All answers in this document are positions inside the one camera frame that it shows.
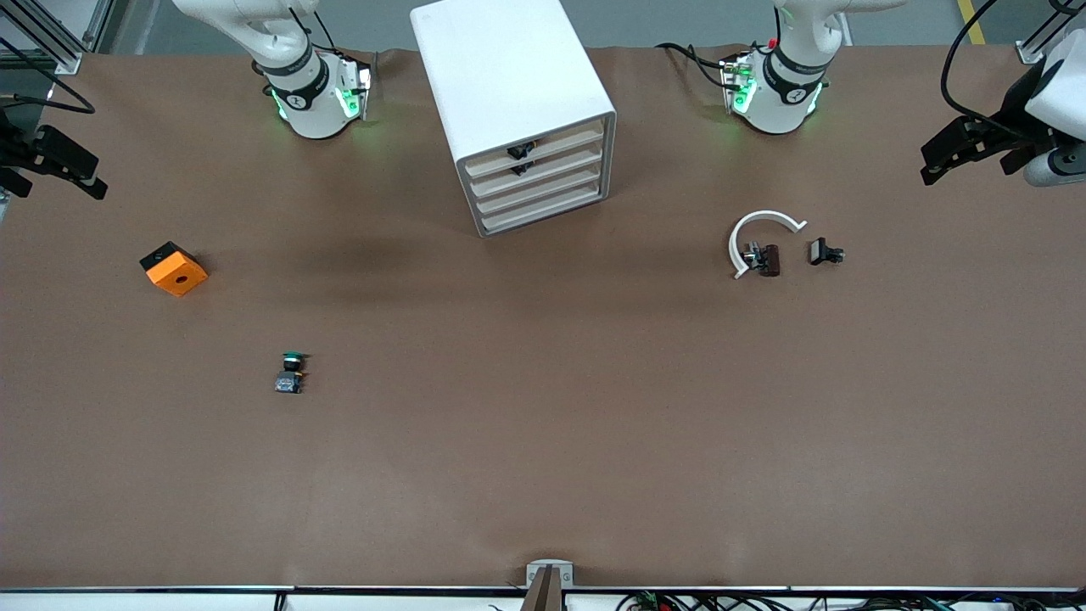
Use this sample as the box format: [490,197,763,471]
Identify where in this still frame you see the black arm base cable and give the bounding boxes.
[655,41,732,91]

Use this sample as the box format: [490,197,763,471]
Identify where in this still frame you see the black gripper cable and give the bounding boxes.
[0,38,96,115]
[942,0,1086,130]

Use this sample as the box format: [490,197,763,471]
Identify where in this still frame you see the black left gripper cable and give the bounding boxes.
[942,0,1086,130]

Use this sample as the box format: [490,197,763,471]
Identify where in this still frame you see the white curved plastic ring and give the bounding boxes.
[730,210,808,280]

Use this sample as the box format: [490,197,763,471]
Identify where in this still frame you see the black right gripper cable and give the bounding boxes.
[0,38,96,115]

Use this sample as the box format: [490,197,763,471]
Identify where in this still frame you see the aluminium frame rail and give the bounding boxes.
[1016,0,1086,65]
[0,0,115,76]

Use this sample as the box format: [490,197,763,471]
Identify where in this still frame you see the brown paper table cover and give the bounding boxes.
[0,44,1086,591]

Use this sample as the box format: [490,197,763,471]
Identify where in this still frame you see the tangled cables under table edge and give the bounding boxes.
[615,591,1086,611]

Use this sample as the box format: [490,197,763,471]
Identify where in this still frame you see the white tray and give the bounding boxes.
[465,138,608,199]

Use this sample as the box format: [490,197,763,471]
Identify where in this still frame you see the grey metal mounting bracket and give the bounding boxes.
[526,560,574,588]

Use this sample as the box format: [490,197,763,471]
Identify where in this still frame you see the green push button switch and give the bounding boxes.
[274,350,310,395]

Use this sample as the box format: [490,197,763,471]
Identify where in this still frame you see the white table edge rail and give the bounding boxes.
[0,584,1086,611]

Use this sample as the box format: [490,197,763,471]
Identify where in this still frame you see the orange box with hole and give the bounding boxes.
[140,242,209,298]

